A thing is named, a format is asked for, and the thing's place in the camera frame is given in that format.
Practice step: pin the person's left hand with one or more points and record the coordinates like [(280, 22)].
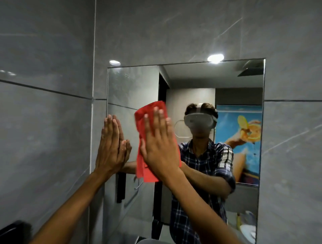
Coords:
[(109, 153)]

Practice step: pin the person's right hand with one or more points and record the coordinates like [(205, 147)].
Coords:
[(161, 150)]

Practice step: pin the person's left thumb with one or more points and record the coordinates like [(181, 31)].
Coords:
[(127, 150)]

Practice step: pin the person's right middle finger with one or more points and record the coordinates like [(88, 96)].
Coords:
[(156, 123)]

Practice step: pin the person's right little finger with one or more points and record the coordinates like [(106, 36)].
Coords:
[(169, 130)]

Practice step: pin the person's right thumb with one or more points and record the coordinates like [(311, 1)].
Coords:
[(143, 149)]

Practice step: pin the red cleaning cloth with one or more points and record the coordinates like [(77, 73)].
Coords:
[(143, 118)]

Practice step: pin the person's right forearm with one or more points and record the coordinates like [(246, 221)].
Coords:
[(198, 211)]

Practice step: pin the person's left forearm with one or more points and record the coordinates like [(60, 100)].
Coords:
[(73, 208)]

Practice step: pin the grey faucet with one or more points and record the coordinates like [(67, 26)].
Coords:
[(153, 241)]

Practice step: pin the rectangular wall mirror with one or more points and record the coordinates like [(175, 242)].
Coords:
[(226, 83)]

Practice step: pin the black wall dispenser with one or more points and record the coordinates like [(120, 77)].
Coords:
[(12, 232)]

